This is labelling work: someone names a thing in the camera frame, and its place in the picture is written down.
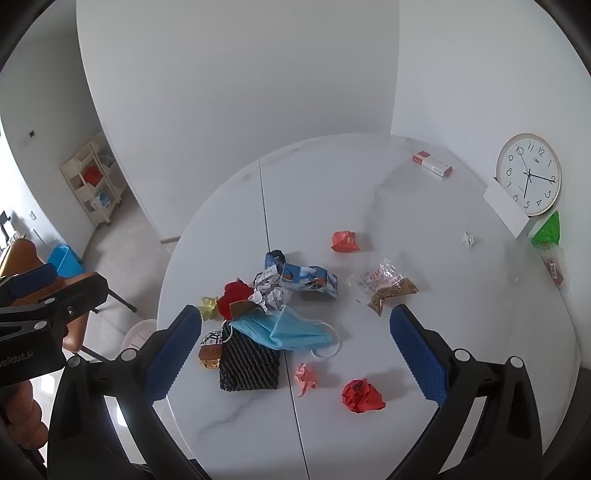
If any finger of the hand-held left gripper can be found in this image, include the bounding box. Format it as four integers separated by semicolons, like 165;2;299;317
0;262;59;301
39;271;110;325

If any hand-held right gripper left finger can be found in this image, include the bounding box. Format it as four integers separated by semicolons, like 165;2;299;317
48;304;208;480

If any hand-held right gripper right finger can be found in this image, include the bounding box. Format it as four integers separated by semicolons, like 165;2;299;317
385;304;543;480

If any brown patterned small packet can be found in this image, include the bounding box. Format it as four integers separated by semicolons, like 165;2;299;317
198;329;225;370

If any yellow paper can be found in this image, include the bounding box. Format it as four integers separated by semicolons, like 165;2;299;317
197;296;219;322

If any black foam mesh sleeve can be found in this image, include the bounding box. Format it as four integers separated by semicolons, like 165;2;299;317
218;329;281;393

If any brown cardboard piece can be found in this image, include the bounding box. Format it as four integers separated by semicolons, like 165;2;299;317
229;300;260;320

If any dark red paper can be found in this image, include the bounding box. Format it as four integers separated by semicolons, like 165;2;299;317
217;278;256;320

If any grey paper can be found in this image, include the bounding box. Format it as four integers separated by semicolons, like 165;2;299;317
249;270;293;316

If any pink paper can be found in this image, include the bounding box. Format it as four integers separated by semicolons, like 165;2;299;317
294;363;321;398

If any blue face mask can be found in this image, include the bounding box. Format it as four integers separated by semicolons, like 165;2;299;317
228;306;343;360

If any person's left hand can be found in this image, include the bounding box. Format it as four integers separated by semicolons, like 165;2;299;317
0;381;49;455

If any blue plastic bin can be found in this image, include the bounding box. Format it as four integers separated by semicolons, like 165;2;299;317
46;245;85;279

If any brown leather chair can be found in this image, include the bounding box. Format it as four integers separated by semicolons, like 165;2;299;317
0;240;137;363

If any clear bag of brown snacks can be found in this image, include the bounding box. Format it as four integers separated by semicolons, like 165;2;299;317
347;257;420;317

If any cream shelf cart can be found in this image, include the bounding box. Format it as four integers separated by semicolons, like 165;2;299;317
59;131;126;227

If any blue crushed carton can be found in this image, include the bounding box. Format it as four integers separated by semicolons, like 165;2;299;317
280;261;341;301

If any red crumpled wrapper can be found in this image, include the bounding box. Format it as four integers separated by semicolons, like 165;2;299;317
331;230;361;254

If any dark blue crumpled packet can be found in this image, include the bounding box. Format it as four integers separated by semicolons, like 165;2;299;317
264;249;288;275

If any clear packet with red print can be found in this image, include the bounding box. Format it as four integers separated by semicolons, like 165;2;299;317
541;246;567;288

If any green packet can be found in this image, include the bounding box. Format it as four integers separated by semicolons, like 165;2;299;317
531;210;561;248

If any red and white box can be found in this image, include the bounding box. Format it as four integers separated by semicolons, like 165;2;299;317
412;150;454;179

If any round wall clock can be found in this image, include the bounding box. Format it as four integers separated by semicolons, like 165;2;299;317
496;133;563;217

